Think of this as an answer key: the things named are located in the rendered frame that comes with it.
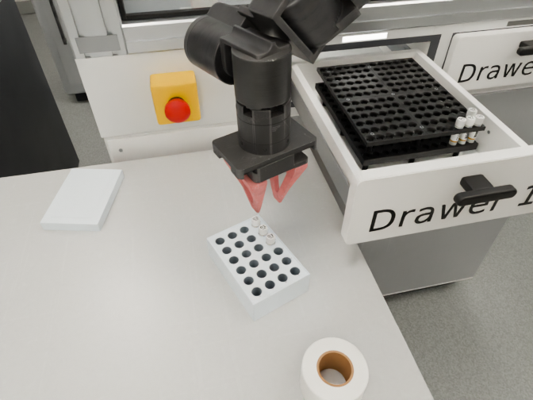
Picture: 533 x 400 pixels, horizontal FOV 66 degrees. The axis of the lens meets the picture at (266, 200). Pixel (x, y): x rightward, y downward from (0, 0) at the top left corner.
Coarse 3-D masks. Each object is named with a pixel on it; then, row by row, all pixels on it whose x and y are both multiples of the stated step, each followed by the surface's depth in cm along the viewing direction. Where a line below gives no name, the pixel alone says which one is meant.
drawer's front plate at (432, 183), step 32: (448, 160) 47; (480, 160) 47; (512, 160) 48; (352, 192) 47; (384, 192) 47; (416, 192) 48; (448, 192) 50; (352, 224) 50; (384, 224) 51; (416, 224) 53; (448, 224) 54
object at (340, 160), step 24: (312, 72) 74; (432, 72) 72; (312, 96) 64; (456, 96) 66; (312, 120) 64; (336, 144) 55; (480, 144) 63; (504, 144) 58; (336, 168) 56; (360, 168) 61
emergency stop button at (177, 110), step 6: (168, 102) 63; (174, 102) 63; (180, 102) 63; (186, 102) 64; (168, 108) 63; (174, 108) 63; (180, 108) 64; (186, 108) 64; (168, 114) 64; (174, 114) 64; (180, 114) 64; (186, 114) 65; (174, 120) 65; (180, 120) 65
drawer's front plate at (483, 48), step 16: (480, 32) 74; (496, 32) 74; (512, 32) 74; (528, 32) 74; (464, 48) 74; (480, 48) 75; (496, 48) 75; (512, 48) 76; (448, 64) 76; (480, 64) 77; (496, 64) 78; (528, 64) 80; (480, 80) 80; (496, 80) 80; (512, 80) 81; (528, 80) 82
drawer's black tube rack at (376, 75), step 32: (352, 64) 71; (384, 64) 71; (416, 64) 71; (320, 96) 70; (352, 96) 64; (384, 96) 63; (416, 96) 64; (448, 96) 63; (352, 128) 62; (384, 128) 58; (384, 160) 57
